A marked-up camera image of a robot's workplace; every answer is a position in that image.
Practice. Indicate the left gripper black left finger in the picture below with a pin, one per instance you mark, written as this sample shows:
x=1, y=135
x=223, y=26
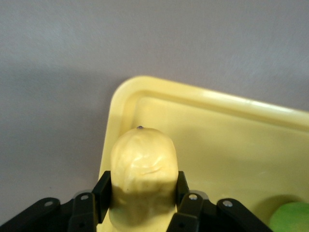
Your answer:
x=79, y=212

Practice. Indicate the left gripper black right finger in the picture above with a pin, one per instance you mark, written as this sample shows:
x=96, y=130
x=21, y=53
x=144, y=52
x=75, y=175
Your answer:
x=200, y=215

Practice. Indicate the yellow potato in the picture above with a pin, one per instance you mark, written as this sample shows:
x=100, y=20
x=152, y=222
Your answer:
x=144, y=164

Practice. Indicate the green apple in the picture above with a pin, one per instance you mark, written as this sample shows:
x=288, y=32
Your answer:
x=292, y=217

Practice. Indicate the yellow plastic tray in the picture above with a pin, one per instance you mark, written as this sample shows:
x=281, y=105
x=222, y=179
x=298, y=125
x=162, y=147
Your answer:
x=217, y=145

